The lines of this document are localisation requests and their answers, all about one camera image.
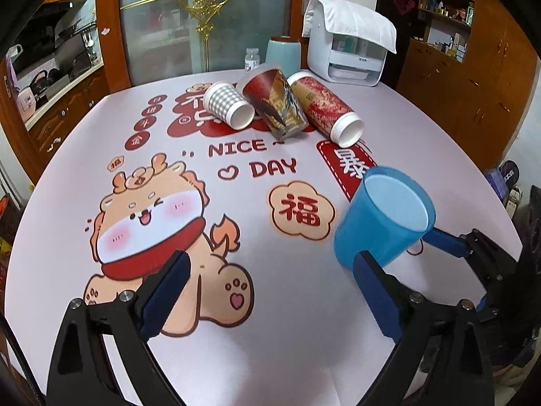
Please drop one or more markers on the red gold patterned paper cup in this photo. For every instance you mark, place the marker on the red gold patterned paper cup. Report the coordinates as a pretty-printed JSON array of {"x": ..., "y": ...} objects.
[{"x": 325, "y": 103}]

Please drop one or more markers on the small clear plastic bottle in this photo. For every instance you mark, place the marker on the small clear plastic bottle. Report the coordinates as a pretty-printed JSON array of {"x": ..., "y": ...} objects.
[{"x": 252, "y": 60}]

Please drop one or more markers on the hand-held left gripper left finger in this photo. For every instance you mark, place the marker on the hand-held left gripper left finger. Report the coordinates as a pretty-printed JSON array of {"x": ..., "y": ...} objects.
[{"x": 165, "y": 298}]

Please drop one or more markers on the teal ceramic canister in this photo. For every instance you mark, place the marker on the teal ceramic canister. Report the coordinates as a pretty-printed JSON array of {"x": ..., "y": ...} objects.
[{"x": 282, "y": 55}]

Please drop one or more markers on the pink rice cooker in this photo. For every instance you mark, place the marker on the pink rice cooker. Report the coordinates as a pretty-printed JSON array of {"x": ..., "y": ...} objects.
[{"x": 26, "y": 103}]

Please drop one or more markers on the black kettle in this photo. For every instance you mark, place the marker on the black kettle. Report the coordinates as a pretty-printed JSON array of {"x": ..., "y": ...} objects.
[{"x": 40, "y": 80}]

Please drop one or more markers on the wooden cabinet with shelves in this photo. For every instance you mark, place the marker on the wooden cabinet with shelves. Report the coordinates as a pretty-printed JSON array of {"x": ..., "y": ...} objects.
[{"x": 469, "y": 63}]

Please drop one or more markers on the white power strip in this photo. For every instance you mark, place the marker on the white power strip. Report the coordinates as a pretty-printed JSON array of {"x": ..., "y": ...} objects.
[{"x": 514, "y": 201}]

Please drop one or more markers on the dark red illustrated paper cup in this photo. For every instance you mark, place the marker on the dark red illustrated paper cup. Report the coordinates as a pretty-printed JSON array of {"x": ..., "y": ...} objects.
[{"x": 270, "y": 99}]

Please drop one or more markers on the blue box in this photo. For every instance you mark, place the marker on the blue box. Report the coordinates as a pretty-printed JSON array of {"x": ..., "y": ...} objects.
[{"x": 498, "y": 182}]

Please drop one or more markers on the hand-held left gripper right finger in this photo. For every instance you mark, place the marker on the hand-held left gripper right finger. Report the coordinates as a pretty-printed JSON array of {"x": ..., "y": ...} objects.
[{"x": 376, "y": 298}]

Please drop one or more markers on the glass door with gold ornament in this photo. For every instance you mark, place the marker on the glass door with gold ornament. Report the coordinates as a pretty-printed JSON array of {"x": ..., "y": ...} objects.
[{"x": 203, "y": 21}]

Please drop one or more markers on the white folded cloth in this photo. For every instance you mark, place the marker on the white folded cloth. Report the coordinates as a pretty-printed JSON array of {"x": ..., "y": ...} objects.
[{"x": 351, "y": 17}]

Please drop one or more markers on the grey checkered paper cup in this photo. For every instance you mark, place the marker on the grey checkered paper cup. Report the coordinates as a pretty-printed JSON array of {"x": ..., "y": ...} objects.
[{"x": 224, "y": 103}]

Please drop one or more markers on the blue plastic cup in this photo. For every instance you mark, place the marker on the blue plastic cup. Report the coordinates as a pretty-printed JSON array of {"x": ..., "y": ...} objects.
[{"x": 382, "y": 215}]

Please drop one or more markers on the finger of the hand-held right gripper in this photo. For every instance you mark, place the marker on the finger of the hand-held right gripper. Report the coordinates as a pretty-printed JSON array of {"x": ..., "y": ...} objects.
[{"x": 443, "y": 243}]

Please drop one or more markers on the wooden kitchen counter cabinet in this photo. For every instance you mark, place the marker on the wooden kitchen counter cabinet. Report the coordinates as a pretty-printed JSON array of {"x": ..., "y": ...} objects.
[{"x": 63, "y": 114}]

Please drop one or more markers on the white countertop appliance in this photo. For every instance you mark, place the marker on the white countertop appliance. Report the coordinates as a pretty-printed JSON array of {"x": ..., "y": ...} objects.
[{"x": 351, "y": 57}]

